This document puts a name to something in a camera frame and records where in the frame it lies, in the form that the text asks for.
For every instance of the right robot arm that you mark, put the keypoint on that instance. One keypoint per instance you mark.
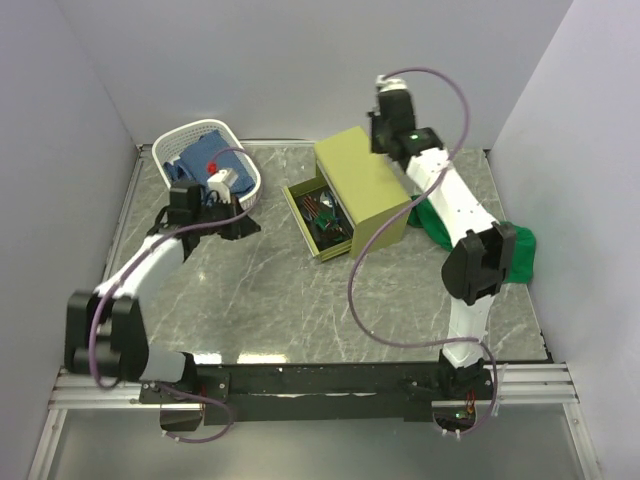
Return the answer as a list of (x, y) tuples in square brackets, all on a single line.
[(482, 247)]

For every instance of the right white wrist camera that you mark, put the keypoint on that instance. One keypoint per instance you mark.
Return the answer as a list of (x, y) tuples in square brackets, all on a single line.
[(384, 84)]

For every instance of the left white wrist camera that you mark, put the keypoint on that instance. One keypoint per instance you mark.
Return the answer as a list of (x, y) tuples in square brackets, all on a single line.
[(222, 177)]

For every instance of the olive green tool chest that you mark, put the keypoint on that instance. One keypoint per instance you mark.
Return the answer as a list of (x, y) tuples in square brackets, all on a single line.
[(366, 190)]

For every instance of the hex key set green holder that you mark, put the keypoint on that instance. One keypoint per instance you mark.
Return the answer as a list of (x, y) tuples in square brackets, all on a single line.
[(323, 223)]

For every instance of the black handled hammer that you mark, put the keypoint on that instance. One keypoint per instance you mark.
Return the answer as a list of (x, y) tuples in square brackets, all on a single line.
[(326, 198)]

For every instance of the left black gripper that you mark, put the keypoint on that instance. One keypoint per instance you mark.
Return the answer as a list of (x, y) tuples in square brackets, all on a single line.
[(240, 227)]

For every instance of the blue cloth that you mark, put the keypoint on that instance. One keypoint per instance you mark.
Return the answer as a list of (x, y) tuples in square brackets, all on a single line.
[(193, 162)]

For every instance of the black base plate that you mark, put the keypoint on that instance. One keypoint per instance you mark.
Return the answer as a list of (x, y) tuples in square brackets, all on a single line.
[(300, 392)]

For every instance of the white plastic basket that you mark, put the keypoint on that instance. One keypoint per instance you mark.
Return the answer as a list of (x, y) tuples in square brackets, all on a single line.
[(169, 145)]

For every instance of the green cloth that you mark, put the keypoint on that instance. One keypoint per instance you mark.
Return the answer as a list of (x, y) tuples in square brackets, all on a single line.
[(425, 217)]

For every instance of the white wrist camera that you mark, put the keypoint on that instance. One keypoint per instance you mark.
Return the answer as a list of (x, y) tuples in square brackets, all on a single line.
[(222, 177), (384, 84)]

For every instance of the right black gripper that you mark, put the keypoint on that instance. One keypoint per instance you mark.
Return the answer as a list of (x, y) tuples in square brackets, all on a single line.
[(375, 146)]

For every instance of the aluminium frame rail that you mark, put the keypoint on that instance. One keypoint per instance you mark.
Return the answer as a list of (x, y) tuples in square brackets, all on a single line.
[(72, 392)]

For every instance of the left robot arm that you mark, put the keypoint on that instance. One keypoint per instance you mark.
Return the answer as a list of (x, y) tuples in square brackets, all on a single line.
[(105, 334)]

